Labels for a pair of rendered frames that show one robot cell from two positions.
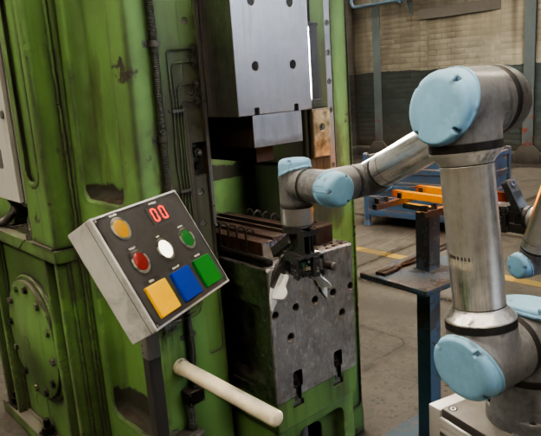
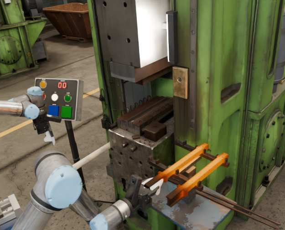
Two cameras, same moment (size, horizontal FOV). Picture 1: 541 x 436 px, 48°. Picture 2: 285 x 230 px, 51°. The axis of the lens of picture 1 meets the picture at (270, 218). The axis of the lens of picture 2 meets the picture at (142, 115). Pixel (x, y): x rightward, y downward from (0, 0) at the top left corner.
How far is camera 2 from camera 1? 2.47 m
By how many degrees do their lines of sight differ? 79
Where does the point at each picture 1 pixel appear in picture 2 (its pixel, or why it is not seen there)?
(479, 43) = not seen: outside the picture
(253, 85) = (108, 46)
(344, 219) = (201, 141)
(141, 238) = (48, 90)
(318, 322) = (133, 169)
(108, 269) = not seen: hidden behind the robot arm
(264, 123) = (114, 66)
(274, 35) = (117, 23)
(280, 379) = (116, 174)
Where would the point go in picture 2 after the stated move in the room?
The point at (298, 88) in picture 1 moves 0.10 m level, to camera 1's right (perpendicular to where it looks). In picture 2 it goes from (132, 54) to (133, 60)
